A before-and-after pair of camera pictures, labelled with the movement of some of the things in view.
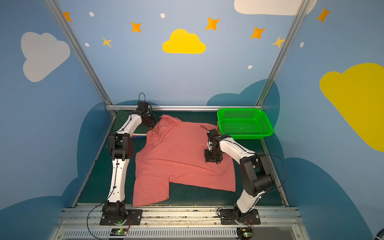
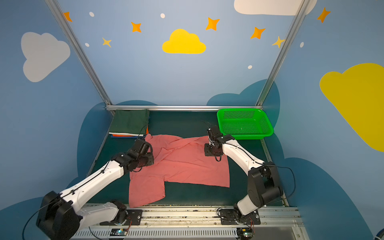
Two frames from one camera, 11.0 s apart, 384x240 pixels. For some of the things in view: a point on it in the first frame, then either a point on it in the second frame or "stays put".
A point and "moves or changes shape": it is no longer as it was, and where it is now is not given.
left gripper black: (153, 122) to (148, 159)
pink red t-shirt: (174, 151) moves or changes shape
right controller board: (244, 233) stays put
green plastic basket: (244, 123) stays put
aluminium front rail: (276, 224) stays put
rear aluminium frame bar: (187, 107) stays put
